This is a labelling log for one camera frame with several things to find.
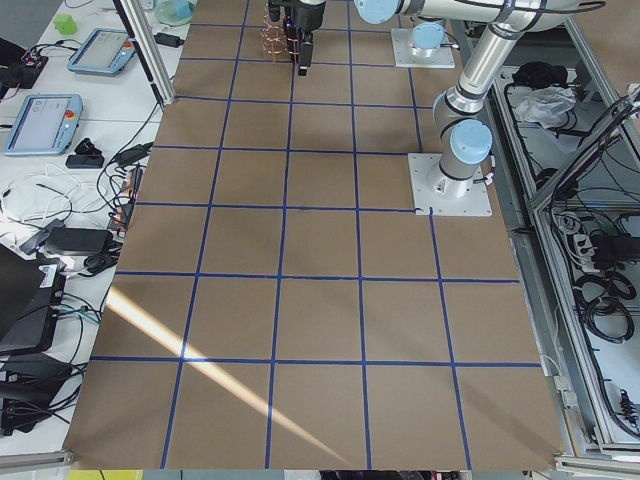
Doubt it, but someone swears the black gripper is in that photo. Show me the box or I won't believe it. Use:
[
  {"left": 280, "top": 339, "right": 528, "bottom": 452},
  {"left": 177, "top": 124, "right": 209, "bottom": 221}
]
[
  {"left": 267, "top": 0, "right": 293, "bottom": 23},
  {"left": 292, "top": 0, "right": 326, "bottom": 76}
]

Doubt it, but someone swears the black power adapter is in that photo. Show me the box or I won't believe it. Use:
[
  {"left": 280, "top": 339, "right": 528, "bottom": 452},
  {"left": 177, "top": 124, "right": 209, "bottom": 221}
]
[{"left": 154, "top": 32, "right": 185, "bottom": 48}]

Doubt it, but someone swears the black power brick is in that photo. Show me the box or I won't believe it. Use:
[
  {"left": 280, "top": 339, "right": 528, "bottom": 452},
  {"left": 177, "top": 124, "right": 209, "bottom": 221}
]
[{"left": 44, "top": 227, "right": 113, "bottom": 256}]

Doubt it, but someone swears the aluminium frame post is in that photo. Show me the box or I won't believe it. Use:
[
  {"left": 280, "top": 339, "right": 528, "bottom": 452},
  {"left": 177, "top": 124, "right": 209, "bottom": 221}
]
[{"left": 113, "top": 0, "right": 175, "bottom": 107}]

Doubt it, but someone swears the blue teach pendant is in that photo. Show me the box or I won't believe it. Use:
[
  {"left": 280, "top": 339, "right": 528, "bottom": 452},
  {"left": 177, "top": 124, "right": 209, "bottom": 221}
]
[
  {"left": 67, "top": 28, "right": 135, "bottom": 76},
  {"left": 3, "top": 94, "right": 83, "bottom": 156}
]

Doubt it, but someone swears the green plastic object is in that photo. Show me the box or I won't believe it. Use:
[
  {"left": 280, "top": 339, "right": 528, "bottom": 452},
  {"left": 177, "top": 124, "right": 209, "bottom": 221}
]
[{"left": 53, "top": 13, "right": 78, "bottom": 35}]

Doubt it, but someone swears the white crumpled cloth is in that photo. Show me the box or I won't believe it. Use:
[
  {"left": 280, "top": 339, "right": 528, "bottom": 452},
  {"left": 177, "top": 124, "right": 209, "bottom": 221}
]
[{"left": 514, "top": 86, "right": 576, "bottom": 129}]

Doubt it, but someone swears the green bowl with blue sponge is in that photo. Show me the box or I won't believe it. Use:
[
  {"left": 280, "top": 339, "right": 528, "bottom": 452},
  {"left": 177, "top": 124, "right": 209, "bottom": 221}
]
[{"left": 153, "top": 0, "right": 196, "bottom": 27}]

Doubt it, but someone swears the dark wine bottle in basket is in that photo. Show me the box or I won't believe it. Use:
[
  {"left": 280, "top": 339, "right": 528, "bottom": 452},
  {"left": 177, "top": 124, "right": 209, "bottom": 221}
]
[{"left": 283, "top": 18, "right": 301, "bottom": 64}]

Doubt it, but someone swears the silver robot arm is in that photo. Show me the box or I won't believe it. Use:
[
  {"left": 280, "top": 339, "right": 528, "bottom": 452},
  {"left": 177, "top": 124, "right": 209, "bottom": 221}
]
[
  {"left": 268, "top": 1, "right": 445, "bottom": 76},
  {"left": 355, "top": 1, "right": 606, "bottom": 199}
]

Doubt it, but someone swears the black cable bundle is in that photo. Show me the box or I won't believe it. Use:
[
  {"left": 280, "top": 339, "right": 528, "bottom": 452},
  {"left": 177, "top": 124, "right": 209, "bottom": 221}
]
[{"left": 574, "top": 272, "right": 636, "bottom": 346}]

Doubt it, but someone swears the blue teach pendant far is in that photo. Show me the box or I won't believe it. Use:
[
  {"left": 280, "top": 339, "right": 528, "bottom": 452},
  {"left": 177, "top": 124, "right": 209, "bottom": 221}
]
[{"left": 67, "top": 28, "right": 135, "bottom": 76}]

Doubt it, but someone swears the copper wire wine basket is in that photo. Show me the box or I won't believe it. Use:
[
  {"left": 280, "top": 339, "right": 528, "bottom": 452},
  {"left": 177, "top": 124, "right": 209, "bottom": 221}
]
[{"left": 261, "top": 2, "right": 291, "bottom": 61}]

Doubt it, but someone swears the blue teach pendant near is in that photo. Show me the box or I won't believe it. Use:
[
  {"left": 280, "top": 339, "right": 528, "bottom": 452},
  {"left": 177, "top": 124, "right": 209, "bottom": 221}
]
[{"left": 3, "top": 94, "right": 83, "bottom": 156}]

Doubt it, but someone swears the orange lit power strip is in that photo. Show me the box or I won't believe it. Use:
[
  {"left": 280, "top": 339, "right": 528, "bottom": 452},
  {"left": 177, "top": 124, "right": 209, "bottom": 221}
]
[{"left": 108, "top": 165, "right": 144, "bottom": 234}]

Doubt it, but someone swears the black laptop computer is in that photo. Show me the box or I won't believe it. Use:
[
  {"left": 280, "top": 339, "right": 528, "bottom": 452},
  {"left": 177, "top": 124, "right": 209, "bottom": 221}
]
[{"left": 1, "top": 245, "right": 66, "bottom": 356}]

